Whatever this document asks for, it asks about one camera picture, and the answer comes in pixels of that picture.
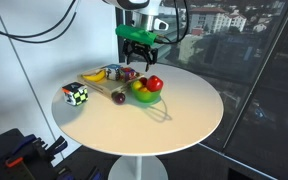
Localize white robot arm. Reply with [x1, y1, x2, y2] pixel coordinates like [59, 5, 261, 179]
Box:
[103, 0, 169, 71]

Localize yellow banana toy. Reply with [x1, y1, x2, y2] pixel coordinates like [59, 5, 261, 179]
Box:
[83, 70, 106, 82]

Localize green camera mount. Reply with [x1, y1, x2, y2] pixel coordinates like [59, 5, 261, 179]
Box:
[115, 24, 157, 45]

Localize green plastic bowl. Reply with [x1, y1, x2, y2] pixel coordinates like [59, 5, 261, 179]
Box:
[131, 83, 163, 103]

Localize red patterned soft cube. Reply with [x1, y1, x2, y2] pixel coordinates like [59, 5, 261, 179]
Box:
[119, 67, 137, 82]

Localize wooden tray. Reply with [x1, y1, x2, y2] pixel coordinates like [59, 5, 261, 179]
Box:
[77, 65, 144, 98]

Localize black tool case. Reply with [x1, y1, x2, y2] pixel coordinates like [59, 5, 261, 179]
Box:
[0, 129, 58, 180]

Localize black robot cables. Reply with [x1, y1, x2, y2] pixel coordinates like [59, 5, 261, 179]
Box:
[0, 0, 190, 45]

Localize red strawberry toy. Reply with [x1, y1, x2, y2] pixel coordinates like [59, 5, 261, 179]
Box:
[139, 77, 148, 85]

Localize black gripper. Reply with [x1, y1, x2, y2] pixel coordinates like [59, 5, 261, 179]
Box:
[122, 40, 158, 72]

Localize red apple toy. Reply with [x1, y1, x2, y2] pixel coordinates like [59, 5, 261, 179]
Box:
[146, 75, 164, 92]

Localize blue handled clamp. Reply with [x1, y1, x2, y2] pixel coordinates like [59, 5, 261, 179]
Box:
[46, 136, 68, 156]

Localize dark red plum toy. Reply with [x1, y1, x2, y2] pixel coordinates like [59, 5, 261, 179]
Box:
[113, 92, 126, 105]

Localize yellow lemon toy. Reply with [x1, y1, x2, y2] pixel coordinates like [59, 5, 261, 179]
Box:
[132, 80, 143, 90]

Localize checkered colourful cube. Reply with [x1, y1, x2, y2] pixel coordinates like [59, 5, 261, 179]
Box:
[62, 82, 88, 106]

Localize white round table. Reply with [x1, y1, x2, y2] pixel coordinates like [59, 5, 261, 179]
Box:
[52, 64, 224, 180]

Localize orange fruit toy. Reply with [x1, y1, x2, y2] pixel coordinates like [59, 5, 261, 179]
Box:
[139, 87, 150, 93]

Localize white patterned soft cube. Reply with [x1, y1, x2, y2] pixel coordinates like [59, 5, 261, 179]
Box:
[105, 64, 121, 81]

